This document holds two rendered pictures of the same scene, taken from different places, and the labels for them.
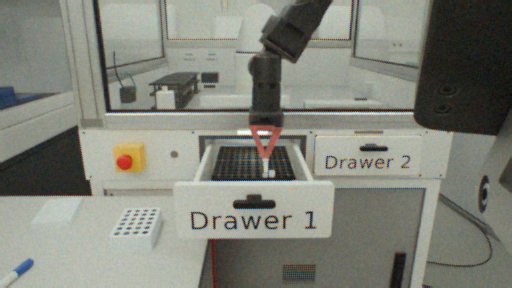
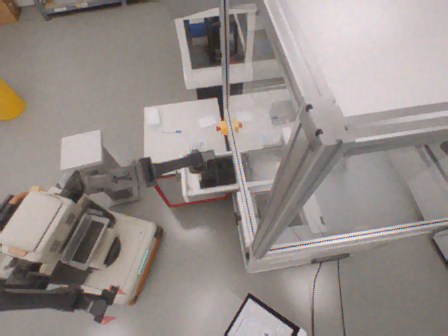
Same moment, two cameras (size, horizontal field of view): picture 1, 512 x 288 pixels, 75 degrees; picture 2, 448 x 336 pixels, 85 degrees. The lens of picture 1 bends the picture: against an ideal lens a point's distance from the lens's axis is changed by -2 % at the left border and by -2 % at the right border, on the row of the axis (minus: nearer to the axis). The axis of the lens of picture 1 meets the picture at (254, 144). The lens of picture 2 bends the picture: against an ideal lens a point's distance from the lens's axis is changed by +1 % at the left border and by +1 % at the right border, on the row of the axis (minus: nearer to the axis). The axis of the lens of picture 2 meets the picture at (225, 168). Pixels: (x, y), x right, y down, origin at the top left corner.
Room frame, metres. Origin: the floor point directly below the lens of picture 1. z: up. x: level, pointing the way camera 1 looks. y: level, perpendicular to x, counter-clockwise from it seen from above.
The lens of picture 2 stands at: (0.76, -0.69, 2.24)
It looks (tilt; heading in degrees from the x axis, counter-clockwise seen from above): 62 degrees down; 85
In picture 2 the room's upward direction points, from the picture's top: 3 degrees counter-clockwise
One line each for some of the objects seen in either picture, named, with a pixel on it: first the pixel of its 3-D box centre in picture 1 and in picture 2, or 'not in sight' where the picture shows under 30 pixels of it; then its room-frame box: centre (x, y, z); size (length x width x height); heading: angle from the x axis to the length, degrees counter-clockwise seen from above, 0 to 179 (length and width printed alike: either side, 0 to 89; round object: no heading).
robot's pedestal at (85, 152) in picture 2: not in sight; (105, 172); (-0.17, 0.40, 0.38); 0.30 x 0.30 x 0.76; 7
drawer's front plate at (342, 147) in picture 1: (367, 155); (243, 219); (0.88, -0.31, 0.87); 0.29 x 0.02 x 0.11; 91
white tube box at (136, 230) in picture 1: (137, 228); (197, 148); (0.66, 0.26, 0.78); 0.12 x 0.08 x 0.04; 5
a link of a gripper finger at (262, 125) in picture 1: (265, 134); not in sight; (0.67, -0.02, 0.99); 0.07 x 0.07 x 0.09; 0
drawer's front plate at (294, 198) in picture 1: (254, 210); (184, 177); (0.57, 0.00, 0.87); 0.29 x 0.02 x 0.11; 91
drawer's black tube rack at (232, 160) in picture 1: (253, 172); (216, 172); (0.77, 0.00, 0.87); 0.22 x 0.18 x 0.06; 1
